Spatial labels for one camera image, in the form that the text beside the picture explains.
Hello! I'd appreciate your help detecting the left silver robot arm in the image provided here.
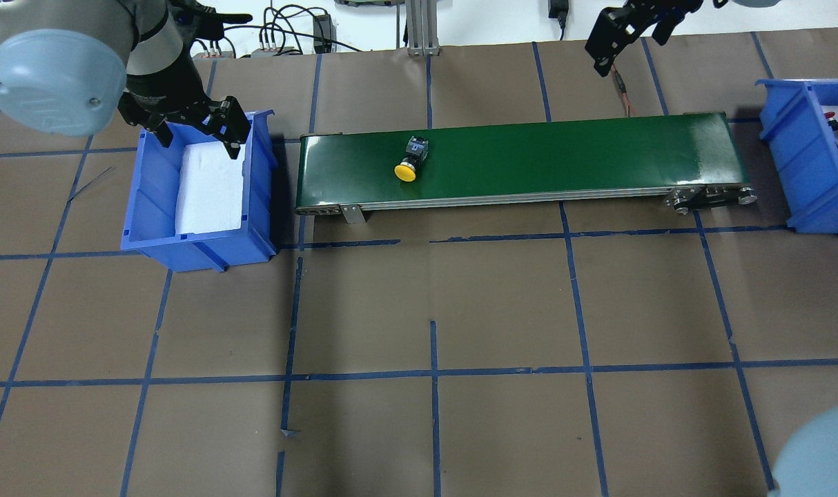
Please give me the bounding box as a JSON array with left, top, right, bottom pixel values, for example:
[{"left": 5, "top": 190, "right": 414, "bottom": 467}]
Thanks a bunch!
[{"left": 0, "top": 1, "right": 252, "bottom": 159}]

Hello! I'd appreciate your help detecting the black power supply brick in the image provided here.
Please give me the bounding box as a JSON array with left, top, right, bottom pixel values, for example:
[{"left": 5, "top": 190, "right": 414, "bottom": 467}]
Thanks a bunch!
[{"left": 312, "top": 13, "right": 335, "bottom": 54}]

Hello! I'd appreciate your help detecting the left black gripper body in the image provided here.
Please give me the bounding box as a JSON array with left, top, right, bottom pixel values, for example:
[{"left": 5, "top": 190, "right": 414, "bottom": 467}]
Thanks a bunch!
[{"left": 118, "top": 59, "right": 212, "bottom": 133}]

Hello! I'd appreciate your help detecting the blue plastic bin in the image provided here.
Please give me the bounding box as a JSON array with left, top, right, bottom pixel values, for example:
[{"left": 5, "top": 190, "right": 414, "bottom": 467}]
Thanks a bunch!
[
  {"left": 120, "top": 110, "right": 277, "bottom": 273},
  {"left": 756, "top": 79, "right": 838, "bottom": 235}
]

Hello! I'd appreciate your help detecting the green conveyor belt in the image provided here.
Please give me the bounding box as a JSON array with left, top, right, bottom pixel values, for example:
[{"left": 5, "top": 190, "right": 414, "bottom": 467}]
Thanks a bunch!
[{"left": 295, "top": 113, "right": 759, "bottom": 222}]

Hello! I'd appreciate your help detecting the yellow push button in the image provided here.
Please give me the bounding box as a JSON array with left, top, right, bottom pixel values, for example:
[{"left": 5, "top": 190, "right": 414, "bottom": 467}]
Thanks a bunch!
[{"left": 393, "top": 135, "right": 431, "bottom": 182}]

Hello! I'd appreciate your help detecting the white foam pad left bin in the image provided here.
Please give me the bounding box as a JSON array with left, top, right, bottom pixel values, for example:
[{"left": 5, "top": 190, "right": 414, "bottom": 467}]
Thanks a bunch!
[{"left": 174, "top": 142, "right": 244, "bottom": 235}]

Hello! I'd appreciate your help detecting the red black conveyor wire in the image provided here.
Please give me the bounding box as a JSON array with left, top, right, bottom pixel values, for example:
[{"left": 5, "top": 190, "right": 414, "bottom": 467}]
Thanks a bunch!
[{"left": 612, "top": 66, "right": 639, "bottom": 118}]

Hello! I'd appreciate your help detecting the right blue plastic bin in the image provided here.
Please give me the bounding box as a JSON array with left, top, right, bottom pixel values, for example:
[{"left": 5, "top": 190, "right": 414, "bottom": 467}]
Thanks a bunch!
[{"left": 756, "top": 79, "right": 838, "bottom": 235}]

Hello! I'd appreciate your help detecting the aluminium frame post left side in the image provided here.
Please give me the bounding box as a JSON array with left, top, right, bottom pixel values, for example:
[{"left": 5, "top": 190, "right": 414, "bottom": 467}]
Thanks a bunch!
[{"left": 405, "top": 0, "right": 440, "bottom": 57}]

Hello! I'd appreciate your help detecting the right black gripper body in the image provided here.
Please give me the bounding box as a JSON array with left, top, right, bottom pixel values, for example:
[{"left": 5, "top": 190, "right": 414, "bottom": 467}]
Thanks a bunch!
[{"left": 626, "top": 1, "right": 703, "bottom": 21}]

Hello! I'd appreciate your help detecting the left blue plastic bin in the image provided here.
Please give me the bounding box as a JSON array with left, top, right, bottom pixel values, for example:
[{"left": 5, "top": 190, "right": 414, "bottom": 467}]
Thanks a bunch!
[{"left": 120, "top": 110, "right": 277, "bottom": 273}]

